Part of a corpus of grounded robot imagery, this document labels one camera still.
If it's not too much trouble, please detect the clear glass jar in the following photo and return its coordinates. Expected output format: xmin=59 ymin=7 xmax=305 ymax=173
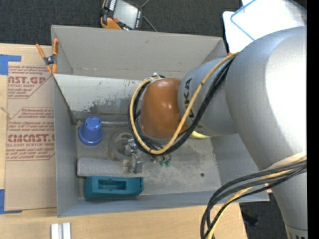
xmin=108 ymin=130 xmax=136 ymax=162

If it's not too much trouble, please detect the teal plastic block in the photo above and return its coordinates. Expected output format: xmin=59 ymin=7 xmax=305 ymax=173
xmin=83 ymin=175 xmax=145 ymax=200

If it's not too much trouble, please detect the grey foam roll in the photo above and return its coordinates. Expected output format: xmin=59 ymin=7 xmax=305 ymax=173
xmin=76 ymin=157 xmax=126 ymax=178

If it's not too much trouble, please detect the blue plastic cup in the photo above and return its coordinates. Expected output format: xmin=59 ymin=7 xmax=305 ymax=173
xmin=78 ymin=116 xmax=104 ymax=147

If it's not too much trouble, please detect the brown cardboard board, red print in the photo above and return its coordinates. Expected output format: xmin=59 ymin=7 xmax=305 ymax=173
xmin=0 ymin=42 xmax=58 ymax=214

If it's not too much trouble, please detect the grey metal bin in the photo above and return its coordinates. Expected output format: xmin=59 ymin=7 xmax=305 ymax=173
xmin=50 ymin=24 xmax=271 ymax=218

